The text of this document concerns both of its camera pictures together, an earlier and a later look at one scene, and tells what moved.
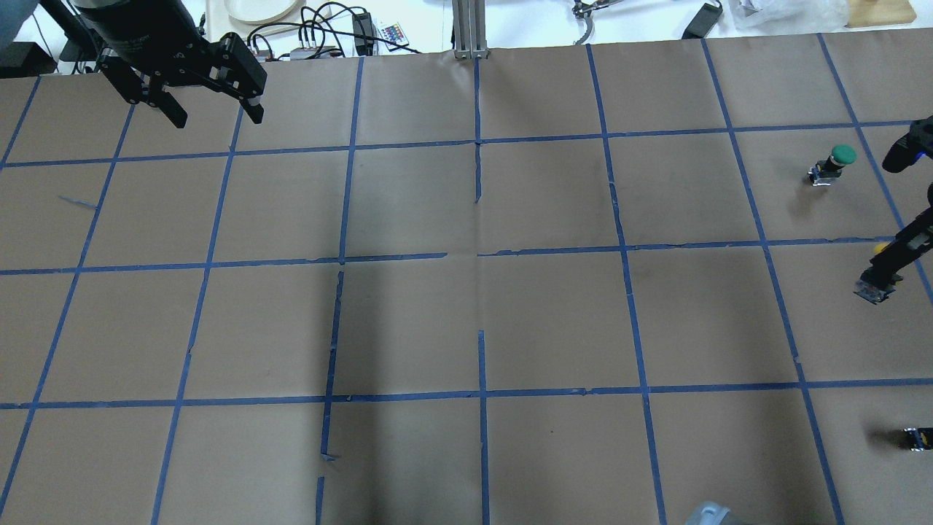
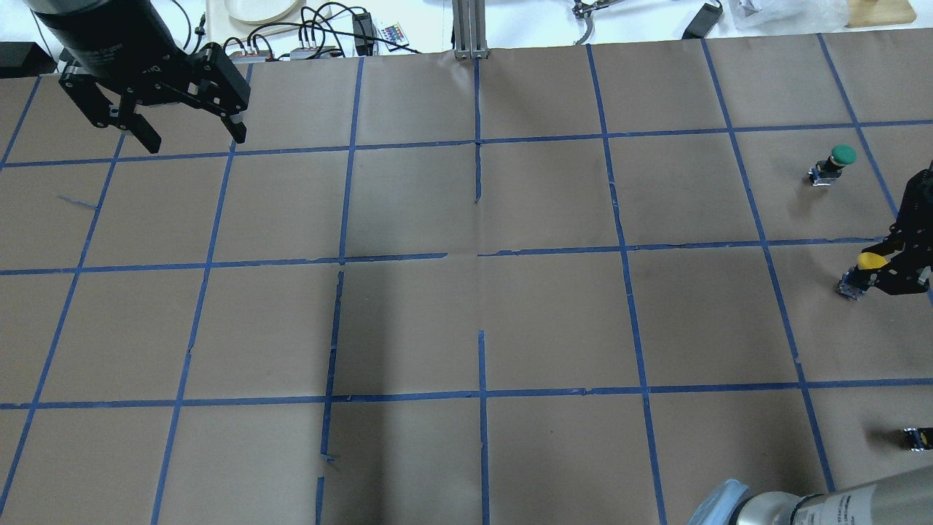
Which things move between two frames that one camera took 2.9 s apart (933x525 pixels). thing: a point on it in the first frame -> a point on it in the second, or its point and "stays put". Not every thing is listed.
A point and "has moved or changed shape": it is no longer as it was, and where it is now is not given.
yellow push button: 875,286 has moved or changed shape
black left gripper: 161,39 -> 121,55
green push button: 825,171 stays put
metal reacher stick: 584,11 stays put
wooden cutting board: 869,13 stays put
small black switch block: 921,438 stays put
